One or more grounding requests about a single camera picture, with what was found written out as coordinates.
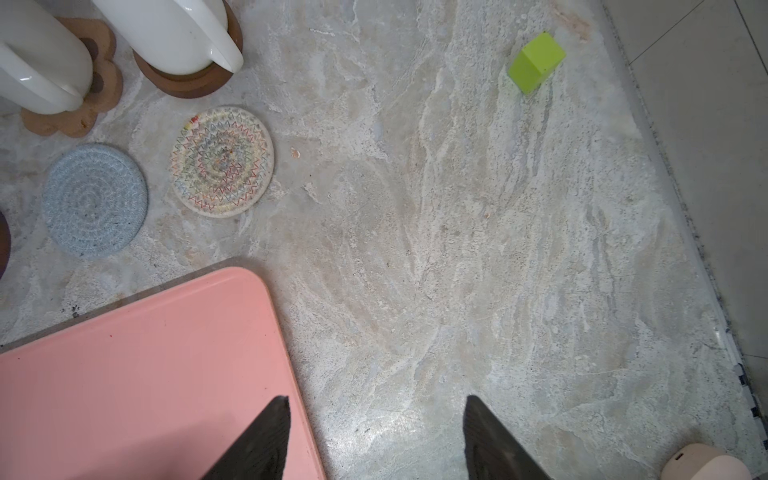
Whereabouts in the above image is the white mug red inside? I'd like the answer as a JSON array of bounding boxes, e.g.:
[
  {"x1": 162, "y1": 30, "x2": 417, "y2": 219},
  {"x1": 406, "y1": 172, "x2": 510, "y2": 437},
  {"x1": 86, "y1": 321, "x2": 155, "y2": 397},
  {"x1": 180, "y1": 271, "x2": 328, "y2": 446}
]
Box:
[{"x1": 1, "y1": 1, "x2": 93, "y2": 115}]

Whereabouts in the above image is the pink round coaster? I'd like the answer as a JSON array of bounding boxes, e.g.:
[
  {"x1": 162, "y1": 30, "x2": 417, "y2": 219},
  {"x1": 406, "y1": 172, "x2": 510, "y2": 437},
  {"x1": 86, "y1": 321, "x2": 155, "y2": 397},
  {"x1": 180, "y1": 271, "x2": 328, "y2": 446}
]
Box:
[{"x1": 660, "y1": 443, "x2": 752, "y2": 480}]

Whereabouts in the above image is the brown wooden coaster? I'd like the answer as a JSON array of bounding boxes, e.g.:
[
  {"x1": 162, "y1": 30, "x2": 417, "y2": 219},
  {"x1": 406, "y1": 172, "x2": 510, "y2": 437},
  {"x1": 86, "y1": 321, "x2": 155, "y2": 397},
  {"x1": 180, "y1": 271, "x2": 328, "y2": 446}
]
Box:
[
  {"x1": 0, "y1": 212, "x2": 11, "y2": 278},
  {"x1": 133, "y1": 1, "x2": 244, "y2": 99}
]

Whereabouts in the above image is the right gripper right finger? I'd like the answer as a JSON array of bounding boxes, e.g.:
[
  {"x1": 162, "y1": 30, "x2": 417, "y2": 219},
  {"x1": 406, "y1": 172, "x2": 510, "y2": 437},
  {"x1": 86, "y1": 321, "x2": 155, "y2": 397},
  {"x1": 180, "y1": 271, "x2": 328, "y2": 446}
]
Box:
[{"x1": 462, "y1": 395, "x2": 551, "y2": 480}]

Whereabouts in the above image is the pink silicone tray mat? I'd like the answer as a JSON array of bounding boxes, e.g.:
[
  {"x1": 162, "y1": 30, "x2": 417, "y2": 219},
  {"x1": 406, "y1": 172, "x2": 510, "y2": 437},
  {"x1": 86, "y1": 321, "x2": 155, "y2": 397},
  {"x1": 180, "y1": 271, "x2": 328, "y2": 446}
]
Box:
[{"x1": 1, "y1": 267, "x2": 325, "y2": 479}]

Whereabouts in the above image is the cork paw print coaster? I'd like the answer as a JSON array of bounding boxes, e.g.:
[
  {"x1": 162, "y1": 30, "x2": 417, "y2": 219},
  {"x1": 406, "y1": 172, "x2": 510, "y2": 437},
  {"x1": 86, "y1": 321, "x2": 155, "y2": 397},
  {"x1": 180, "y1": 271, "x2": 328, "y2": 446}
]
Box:
[{"x1": 20, "y1": 17, "x2": 123, "y2": 138}]

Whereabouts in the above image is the white lace coaster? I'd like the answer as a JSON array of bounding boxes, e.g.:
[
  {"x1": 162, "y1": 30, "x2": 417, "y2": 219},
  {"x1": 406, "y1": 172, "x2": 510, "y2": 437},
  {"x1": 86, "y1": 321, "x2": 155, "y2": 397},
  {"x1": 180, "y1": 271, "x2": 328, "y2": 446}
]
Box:
[{"x1": 170, "y1": 106, "x2": 275, "y2": 218}]

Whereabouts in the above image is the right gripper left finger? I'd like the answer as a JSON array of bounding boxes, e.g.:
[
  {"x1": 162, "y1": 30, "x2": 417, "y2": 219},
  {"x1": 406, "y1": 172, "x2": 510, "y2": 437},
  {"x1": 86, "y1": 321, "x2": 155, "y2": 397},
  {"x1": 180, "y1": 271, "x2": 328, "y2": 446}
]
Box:
[{"x1": 202, "y1": 396, "x2": 291, "y2": 480}]

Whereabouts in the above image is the grey felt round coaster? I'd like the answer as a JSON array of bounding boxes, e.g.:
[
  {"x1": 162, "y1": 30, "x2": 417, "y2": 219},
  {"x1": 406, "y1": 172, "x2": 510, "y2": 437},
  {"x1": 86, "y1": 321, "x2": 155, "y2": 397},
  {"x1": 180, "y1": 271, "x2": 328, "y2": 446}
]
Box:
[{"x1": 42, "y1": 143, "x2": 148, "y2": 260}]

